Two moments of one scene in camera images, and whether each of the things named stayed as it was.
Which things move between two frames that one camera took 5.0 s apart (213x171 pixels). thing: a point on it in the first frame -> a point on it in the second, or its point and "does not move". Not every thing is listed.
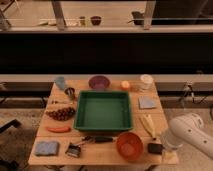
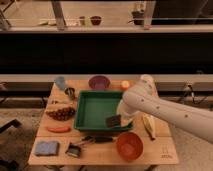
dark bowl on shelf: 96,20 does not move
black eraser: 155,148 -> 113,121
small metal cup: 70,91 does not move
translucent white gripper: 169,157 -> 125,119
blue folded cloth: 46,148 does not move
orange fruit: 125,84 does not move
